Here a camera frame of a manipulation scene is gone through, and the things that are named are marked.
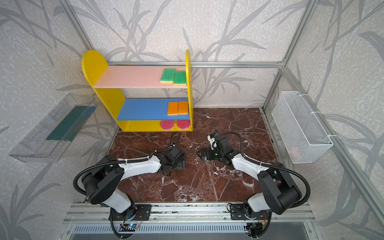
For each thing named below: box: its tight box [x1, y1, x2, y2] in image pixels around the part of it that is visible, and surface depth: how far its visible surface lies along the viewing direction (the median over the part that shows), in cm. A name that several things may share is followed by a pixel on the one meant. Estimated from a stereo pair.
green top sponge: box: [160, 68, 177, 84], surface depth 80 cm
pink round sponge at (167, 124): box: [160, 120, 175, 130], surface depth 107 cm
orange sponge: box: [178, 100, 189, 115], surface depth 101 cm
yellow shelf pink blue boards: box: [82, 50, 194, 132], surface depth 91 cm
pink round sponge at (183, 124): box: [177, 120, 191, 129], surface depth 107 cm
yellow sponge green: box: [173, 71, 187, 87], surface depth 78 cm
